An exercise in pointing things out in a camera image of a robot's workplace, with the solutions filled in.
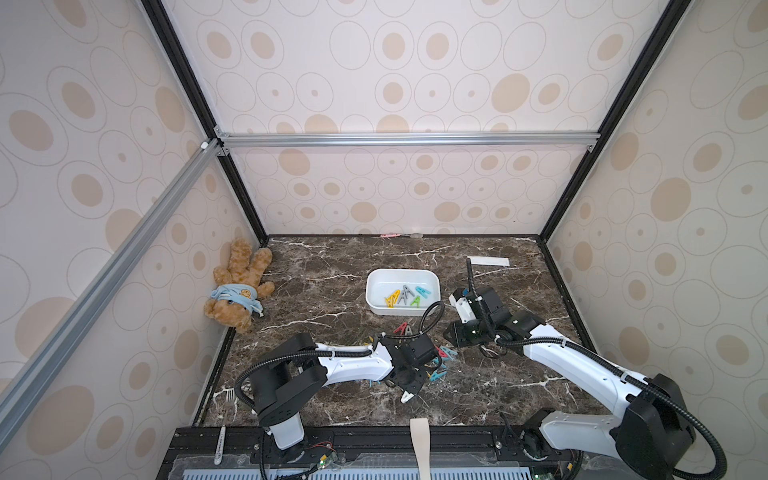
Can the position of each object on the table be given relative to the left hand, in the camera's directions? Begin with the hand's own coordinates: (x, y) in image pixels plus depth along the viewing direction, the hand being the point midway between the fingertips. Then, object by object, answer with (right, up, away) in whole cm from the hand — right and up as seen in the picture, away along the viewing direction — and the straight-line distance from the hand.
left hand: (423, 386), depth 82 cm
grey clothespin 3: (-4, +13, +12) cm, 18 cm away
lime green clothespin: (0, +21, +18) cm, 28 cm away
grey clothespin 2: (-4, +23, +18) cm, 30 cm away
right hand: (+9, +15, 0) cm, 18 cm away
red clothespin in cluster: (+6, +7, +6) cm, 11 cm away
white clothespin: (-5, -2, -2) cm, 6 cm away
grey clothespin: (-4, +24, +20) cm, 32 cm away
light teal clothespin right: (+9, +7, +6) cm, 13 cm away
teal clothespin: (+2, +24, +20) cm, 32 cm away
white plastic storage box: (-5, +24, +20) cm, 32 cm away
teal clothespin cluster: (+4, +2, +3) cm, 5 cm away
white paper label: (+28, +35, +30) cm, 54 cm away
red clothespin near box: (-6, +13, +12) cm, 19 cm away
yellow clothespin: (-8, +23, +18) cm, 30 cm away
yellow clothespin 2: (-9, +22, +17) cm, 29 cm away
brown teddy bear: (-57, +24, +10) cm, 63 cm away
